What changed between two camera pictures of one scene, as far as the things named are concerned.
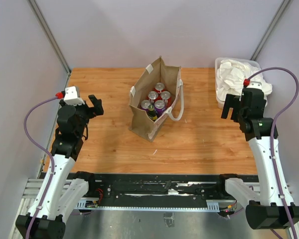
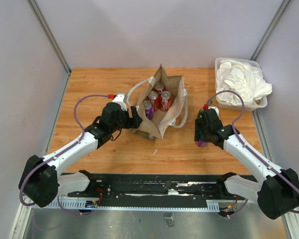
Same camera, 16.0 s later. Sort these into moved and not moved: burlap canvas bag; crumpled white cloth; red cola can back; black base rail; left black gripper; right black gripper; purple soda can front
Moved: purple soda can front; left black gripper; right black gripper; burlap canvas bag
Not moved: black base rail; red cola can back; crumpled white cloth
